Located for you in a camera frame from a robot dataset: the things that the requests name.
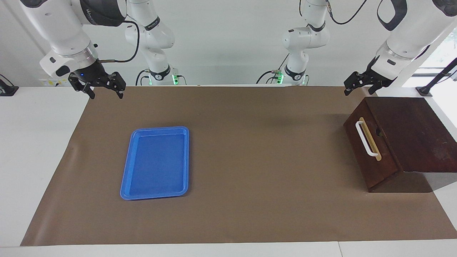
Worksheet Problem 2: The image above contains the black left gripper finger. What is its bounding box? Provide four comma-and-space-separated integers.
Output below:
368, 80, 385, 96
343, 71, 363, 96

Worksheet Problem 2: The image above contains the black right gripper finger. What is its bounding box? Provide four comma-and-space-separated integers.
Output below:
106, 71, 126, 100
68, 73, 96, 100

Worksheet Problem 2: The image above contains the wooden drawer with white handle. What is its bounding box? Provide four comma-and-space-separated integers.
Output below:
343, 97, 400, 186

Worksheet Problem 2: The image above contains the dark wooden drawer cabinet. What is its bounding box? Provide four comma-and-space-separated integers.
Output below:
343, 96, 457, 193

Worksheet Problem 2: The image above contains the black stand with pole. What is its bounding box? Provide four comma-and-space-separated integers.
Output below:
416, 57, 457, 97

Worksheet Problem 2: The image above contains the black stand base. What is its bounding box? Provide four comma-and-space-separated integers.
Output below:
0, 74, 19, 97

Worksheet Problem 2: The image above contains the blue plastic tray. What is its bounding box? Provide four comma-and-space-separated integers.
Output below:
120, 126, 190, 201

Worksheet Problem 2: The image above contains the brown table mat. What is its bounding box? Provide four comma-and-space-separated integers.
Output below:
20, 85, 457, 247

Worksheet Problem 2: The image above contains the black base cable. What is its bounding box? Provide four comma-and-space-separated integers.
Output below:
135, 69, 151, 86
256, 54, 290, 85

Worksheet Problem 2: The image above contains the white wall socket box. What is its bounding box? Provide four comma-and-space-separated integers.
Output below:
39, 78, 72, 87

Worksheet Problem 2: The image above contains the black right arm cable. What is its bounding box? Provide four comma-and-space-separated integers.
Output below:
98, 20, 140, 64

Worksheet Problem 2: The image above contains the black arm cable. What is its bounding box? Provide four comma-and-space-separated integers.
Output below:
98, 20, 140, 64
299, 0, 368, 25

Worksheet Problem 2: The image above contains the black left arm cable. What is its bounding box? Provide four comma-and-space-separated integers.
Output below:
299, 0, 368, 25

